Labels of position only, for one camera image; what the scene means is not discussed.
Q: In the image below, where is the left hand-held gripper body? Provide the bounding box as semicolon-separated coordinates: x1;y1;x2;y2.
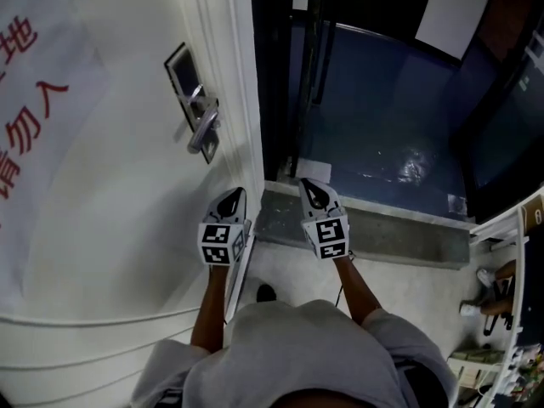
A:
196;219;253;268

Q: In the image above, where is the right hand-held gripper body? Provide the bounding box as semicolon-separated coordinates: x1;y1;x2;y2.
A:
301;212;352;262

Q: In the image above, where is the person's left forearm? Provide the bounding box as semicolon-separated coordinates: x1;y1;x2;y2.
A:
190;263;233;354

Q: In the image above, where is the person's right forearm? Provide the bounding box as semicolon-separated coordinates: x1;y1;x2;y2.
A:
332;254;384;327

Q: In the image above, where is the white door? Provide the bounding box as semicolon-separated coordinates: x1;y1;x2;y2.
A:
0;0;257;408

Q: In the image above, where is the silver door lock plate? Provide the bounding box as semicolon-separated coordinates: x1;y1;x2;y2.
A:
163;42;223;166

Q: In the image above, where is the grey stone threshold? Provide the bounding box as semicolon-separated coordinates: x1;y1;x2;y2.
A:
253;179;473;271

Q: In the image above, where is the person's grey sweatshirt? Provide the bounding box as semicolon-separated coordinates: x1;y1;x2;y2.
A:
130;297;459;408

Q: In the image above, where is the paper notice with red print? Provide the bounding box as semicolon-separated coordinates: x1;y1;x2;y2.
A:
0;0;108;301

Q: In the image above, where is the pale patterned packet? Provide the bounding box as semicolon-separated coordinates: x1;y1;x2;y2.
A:
447;346;505;366

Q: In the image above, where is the brown cardboard box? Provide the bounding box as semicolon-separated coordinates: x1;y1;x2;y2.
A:
519;195;544;234

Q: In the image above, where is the black box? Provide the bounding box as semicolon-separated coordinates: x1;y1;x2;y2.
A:
519;230;544;349

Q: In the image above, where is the pile of colourful small items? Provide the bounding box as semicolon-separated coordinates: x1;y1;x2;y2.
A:
507;342;544;400

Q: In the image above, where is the black cable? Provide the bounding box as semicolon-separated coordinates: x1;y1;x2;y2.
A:
334;248;357;309

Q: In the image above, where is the silver door handle lever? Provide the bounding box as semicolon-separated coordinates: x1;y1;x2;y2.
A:
186;99;223;156

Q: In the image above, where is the black doorway frame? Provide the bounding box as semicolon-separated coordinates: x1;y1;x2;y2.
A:
249;0;301;183

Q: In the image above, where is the black chair frame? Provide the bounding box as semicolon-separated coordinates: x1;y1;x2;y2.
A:
483;278;516;337

